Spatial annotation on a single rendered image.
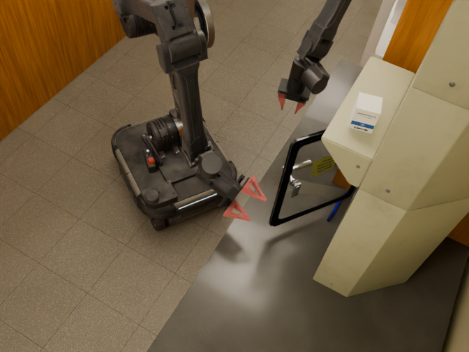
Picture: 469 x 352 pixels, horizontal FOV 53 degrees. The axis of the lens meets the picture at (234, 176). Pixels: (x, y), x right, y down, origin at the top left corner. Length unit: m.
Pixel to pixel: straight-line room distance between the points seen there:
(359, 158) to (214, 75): 2.45
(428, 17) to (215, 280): 0.89
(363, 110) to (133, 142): 1.81
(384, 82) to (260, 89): 2.19
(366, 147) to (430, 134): 0.15
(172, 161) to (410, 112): 1.78
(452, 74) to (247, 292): 0.86
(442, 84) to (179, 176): 1.79
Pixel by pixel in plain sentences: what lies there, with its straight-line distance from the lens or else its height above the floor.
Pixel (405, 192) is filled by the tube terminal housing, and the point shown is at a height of 1.46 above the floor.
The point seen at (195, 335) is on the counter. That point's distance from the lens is 1.36.
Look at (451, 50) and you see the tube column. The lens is 0.82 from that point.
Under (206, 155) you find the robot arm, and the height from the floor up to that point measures 1.23.
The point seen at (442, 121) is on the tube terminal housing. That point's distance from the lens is 0.90.
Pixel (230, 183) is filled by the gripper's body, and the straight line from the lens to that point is 1.35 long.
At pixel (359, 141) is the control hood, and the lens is 1.02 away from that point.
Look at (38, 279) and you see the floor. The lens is 2.56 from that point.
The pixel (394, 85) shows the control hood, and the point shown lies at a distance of 1.18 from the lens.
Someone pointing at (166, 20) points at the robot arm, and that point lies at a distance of 1.10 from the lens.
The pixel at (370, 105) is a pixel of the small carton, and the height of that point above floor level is 1.57.
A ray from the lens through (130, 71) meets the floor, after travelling 3.41.
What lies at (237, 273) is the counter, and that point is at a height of 0.94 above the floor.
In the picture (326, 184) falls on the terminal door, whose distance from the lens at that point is 1.42.
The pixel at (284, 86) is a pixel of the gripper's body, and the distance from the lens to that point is 1.54.
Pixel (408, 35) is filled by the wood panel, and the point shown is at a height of 1.56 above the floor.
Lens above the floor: 2.24
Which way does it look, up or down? 53 degrees down
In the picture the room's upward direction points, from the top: 8 degrees clockwise
